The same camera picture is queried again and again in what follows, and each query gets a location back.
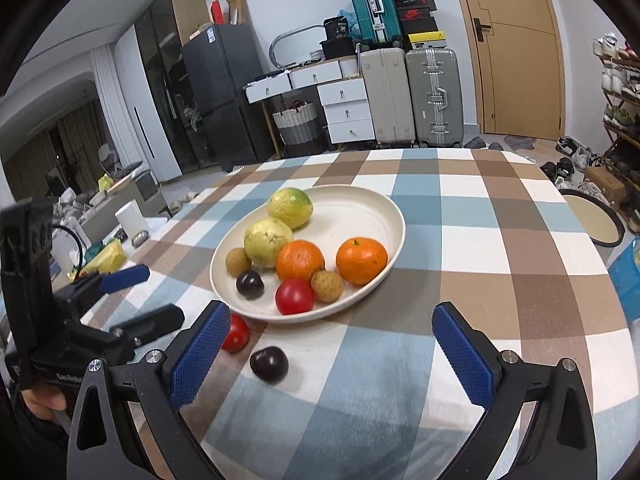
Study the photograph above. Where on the wooden door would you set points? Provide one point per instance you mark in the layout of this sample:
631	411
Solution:
510	45

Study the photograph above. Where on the round black rimmed stool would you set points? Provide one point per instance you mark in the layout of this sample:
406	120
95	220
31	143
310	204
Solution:
592	220

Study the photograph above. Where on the yellow black shoe box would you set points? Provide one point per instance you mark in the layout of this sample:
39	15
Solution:
425	40

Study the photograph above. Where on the small brown longan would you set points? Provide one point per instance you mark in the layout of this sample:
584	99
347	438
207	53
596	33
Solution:
237	261

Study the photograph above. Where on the blue plastic bag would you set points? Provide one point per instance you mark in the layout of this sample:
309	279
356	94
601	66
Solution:
625	275

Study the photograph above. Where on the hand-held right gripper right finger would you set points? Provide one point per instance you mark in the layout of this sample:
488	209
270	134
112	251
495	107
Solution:
462	355

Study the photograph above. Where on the dark purple plum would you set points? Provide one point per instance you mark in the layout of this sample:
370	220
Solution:
249	284
268	365

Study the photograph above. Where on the wooden shoe rack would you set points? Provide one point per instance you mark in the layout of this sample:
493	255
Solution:
622	135

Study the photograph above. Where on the white curtain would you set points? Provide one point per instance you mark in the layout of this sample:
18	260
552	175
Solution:
112	105

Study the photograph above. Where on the white drawer desk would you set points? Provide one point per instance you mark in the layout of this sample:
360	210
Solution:
345	105

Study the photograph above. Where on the white space heater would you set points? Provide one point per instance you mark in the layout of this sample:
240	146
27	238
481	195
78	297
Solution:
147	191

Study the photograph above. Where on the grey suitcase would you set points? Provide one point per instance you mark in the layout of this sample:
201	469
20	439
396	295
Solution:
432	95

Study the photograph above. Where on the wicker basket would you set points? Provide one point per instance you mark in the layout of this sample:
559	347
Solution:
295	127

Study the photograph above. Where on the small white basket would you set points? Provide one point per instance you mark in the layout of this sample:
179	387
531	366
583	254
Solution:
316	56

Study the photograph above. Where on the row of shoes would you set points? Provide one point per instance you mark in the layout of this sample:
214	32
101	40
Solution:
615	80

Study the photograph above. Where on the grey slipper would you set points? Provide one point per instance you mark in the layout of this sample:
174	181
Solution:
475	142
496	146

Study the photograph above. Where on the black red shoe box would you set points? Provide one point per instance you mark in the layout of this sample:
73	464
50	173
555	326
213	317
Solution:
416	2

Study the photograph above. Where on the grey curved tube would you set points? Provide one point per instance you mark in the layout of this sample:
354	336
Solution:
280	40

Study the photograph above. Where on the tall glass door cabinet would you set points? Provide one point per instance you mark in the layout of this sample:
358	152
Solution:
160	85

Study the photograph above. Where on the tangerine with stem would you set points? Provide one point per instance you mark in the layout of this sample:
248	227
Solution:
361	261

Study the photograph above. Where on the cardboard box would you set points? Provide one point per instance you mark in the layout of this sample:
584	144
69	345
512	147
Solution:
605	185

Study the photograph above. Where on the orange tangerine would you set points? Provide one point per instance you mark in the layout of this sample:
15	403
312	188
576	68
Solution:
300	259

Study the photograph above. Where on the pile of loose shoes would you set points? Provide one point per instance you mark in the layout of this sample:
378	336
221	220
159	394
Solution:
575	160

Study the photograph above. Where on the yellow guava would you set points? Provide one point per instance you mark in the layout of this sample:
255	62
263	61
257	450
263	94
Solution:
265	242

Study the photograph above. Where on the black refrigerator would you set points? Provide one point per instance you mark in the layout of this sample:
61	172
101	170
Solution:
225	100

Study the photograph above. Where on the teal suitcase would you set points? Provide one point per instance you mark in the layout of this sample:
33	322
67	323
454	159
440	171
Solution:
372	7

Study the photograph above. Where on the red tomato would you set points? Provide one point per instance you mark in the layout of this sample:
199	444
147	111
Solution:
238	332
294	296

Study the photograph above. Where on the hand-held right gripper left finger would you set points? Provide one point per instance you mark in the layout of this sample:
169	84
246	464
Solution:
200	355

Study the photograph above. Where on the yellow bag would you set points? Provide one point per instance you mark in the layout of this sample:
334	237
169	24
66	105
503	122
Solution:
107	256

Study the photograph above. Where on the cream round plate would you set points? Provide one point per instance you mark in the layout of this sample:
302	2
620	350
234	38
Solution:
360	210

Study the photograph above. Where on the beige suitcase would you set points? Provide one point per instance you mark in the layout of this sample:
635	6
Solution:
387	95

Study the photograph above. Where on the person's left hand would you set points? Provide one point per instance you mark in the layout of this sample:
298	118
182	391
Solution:
42	402

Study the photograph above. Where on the large brown longan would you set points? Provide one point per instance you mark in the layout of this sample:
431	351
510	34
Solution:
327	286

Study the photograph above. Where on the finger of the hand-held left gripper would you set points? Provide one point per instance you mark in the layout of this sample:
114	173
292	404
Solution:
122	277
150	321

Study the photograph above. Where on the checkered tablecloth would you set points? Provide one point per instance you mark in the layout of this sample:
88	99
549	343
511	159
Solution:
450	240

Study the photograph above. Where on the green yellow citrus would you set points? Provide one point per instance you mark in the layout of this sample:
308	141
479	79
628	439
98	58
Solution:
290	207

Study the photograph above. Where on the white canister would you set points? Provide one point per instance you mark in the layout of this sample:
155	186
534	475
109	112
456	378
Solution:
131	220

